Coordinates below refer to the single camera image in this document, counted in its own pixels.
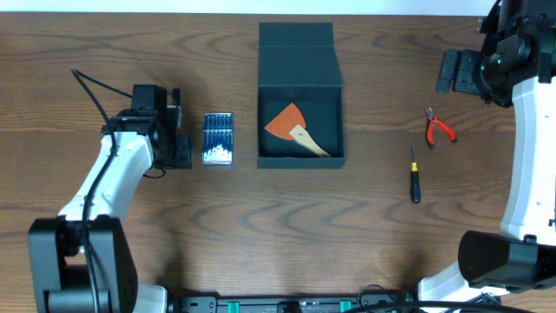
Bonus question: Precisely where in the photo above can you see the clear blue precision screwdriver case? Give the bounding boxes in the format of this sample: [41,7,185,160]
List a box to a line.
[202,112,234,166]

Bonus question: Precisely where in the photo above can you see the orange scraper wooden handle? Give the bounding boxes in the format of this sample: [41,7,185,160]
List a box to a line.
[264,103,331,157]

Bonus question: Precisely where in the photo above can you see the black handled claw hammer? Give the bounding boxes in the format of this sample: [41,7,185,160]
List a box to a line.
[172,88,182,129]

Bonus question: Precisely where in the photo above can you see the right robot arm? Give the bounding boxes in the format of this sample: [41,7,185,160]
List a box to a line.
[416,0,555,312]

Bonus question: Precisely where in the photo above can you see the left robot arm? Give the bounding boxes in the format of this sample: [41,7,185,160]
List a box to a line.
[28,84,192,313]

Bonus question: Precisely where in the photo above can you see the black yellow screwdriver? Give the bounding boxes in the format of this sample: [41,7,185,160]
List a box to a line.
[410,144,421,203]

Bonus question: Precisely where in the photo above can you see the black open gift box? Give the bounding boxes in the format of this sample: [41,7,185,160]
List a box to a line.
[257,23,346,169]

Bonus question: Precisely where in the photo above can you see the red black handled pliers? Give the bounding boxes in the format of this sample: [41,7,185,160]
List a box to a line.
[425,107,458,150]

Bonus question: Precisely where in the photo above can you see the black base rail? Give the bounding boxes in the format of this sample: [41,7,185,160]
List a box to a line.
[165,290,415,313]

